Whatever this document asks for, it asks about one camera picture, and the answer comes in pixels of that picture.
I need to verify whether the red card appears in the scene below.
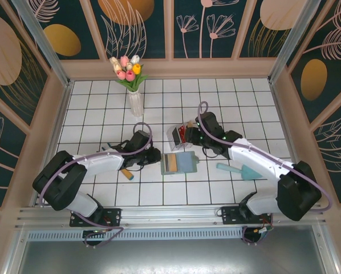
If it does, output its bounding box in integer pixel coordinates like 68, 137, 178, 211
178, 124, 188, 143

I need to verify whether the black card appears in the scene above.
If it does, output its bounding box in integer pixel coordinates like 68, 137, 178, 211
171, 127, 183, 145

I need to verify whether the gold card with dark stripe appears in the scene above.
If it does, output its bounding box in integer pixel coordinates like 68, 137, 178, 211
163, 153, 179, 174

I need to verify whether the clear acrylic card box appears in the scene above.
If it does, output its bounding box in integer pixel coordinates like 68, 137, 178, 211
166, 123, 198, 152

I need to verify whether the green card holder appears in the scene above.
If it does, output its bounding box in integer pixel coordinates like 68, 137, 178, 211
161, 150, 200, 176

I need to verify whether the blue grey card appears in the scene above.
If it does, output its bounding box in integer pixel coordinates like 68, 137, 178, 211
177, 152, 197, 173

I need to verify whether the teal garden trowel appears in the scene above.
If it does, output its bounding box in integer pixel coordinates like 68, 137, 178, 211
215, 162, 264, 182

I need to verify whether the white ribbed vase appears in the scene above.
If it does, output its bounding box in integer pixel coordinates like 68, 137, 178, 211
128, 90, 145, 118

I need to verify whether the artificial tulip bouquet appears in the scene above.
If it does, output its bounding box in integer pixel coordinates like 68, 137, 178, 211
109, 54, 149, 92

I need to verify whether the teal garden fork wooden handle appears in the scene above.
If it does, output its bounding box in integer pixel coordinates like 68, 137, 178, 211
101, 142, 135, 182

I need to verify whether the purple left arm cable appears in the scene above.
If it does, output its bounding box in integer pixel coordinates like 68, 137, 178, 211
38, 122, 153, 249

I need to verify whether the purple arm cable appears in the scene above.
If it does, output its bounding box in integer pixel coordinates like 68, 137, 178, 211
38, 122, 153, 249
197, 100, 333, 246

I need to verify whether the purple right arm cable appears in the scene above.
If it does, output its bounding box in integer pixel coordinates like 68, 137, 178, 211
197, 100, 333, 246

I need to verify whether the aluminium front rail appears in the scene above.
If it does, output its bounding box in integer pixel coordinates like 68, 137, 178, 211
15, 202, 327, 231

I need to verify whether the grey slotted cable duct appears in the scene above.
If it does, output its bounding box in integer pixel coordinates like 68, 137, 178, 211
26, 229, 245, 241

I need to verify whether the aluminium corner post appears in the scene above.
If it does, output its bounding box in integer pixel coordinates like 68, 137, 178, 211
269, 0, 323, 83
10, 0, 75, 88

